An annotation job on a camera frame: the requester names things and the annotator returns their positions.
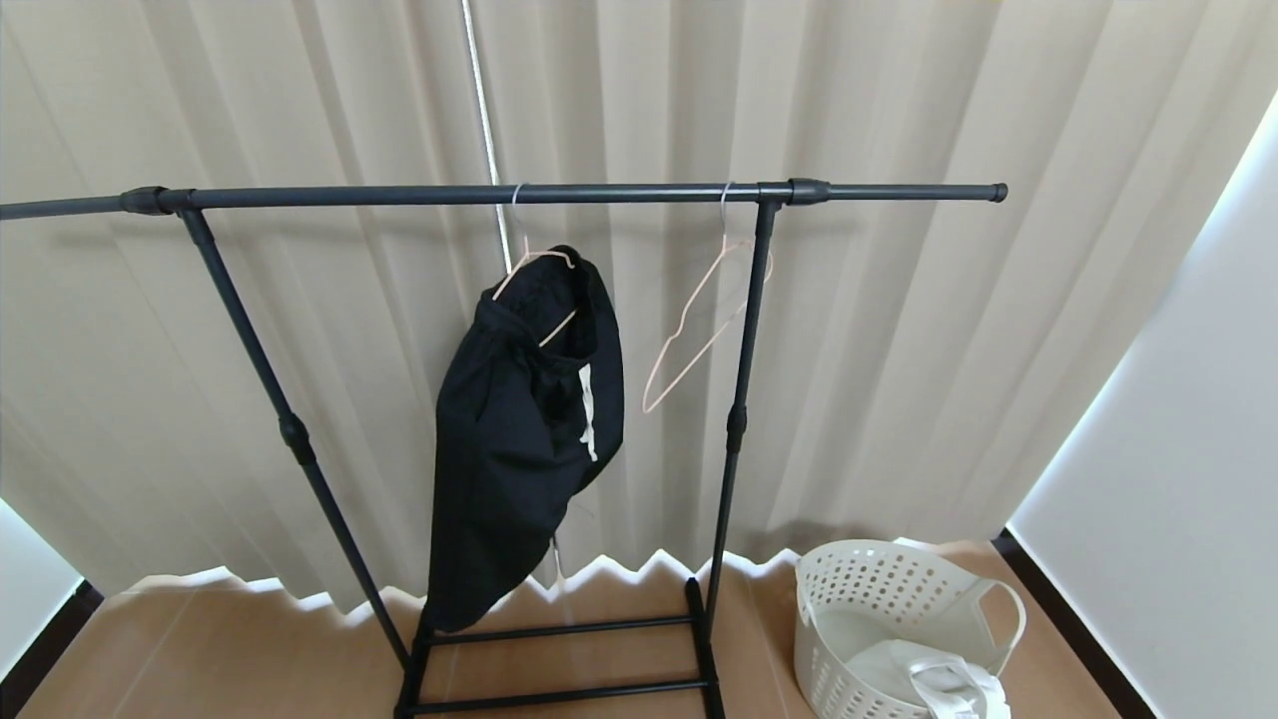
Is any pink clothes hanger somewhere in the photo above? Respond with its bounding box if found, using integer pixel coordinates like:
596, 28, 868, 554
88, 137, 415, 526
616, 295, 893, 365
491, 183, 582, 350
641, 182, 776, 416

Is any black knitted garment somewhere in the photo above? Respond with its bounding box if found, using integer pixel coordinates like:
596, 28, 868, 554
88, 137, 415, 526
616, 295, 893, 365
424, 245, 626, 634

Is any white garment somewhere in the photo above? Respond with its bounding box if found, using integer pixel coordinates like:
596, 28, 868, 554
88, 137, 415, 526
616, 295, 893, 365
844, 639, 1012, 719

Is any black clothes rack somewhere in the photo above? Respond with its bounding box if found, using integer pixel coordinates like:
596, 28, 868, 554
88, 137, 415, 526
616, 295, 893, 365
0, 178, 1009, 719

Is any white laundry basket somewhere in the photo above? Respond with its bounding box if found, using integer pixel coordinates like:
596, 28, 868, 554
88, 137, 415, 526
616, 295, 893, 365
794, 539, 1028, 719

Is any beige curtain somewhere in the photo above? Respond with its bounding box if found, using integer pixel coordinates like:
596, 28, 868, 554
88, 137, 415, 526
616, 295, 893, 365
0, 0, 1278, 615

